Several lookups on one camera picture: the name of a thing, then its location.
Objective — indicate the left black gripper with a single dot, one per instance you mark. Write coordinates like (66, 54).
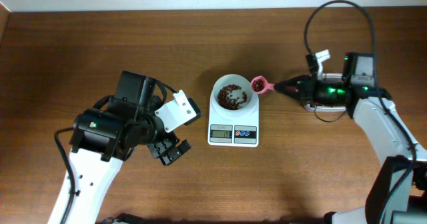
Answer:
(169, 141)

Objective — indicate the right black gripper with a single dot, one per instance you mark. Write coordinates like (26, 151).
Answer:
(297, 80)

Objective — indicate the white round bowl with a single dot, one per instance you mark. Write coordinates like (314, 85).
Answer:
(237, 80)

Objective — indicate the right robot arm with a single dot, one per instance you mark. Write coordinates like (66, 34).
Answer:
(402, 159)

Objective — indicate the white digital kitchen scale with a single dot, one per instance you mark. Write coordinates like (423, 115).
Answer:
(240, 129)

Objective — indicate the red beans in bowl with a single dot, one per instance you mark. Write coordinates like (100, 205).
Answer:
(232, 97)

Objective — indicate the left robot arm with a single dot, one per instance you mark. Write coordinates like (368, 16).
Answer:
(105, 136)

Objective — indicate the clear plastic bean container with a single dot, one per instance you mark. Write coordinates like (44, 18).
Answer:
(329, 78)

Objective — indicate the pink measuring scoop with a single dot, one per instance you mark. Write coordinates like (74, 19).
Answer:
(260, 85)

